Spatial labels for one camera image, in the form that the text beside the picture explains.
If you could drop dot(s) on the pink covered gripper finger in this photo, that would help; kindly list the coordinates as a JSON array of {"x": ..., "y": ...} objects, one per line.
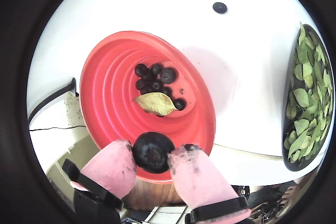
[
  {"x": 110, "y": 166},
  {"x": 202, "y": 182}
]

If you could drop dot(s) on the large long green leaf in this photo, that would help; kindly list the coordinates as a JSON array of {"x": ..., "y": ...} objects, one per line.
[{"x": 157, "y": 103}]

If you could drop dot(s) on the red ribbed plastic cup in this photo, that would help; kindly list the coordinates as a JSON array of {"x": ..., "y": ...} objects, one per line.
[{"x": 105, "y": 103}]

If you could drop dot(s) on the dark grey round bowl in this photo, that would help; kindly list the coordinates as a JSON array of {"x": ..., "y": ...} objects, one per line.
[{"x": 296, "y": 166}]

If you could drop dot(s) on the green leaves pile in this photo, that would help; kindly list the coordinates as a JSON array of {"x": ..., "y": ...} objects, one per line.
[{"x": 302, "y": 98}]

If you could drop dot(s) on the beige dotted mat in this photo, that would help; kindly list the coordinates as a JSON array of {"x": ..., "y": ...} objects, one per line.
[{"x": 73, "y": 111}]

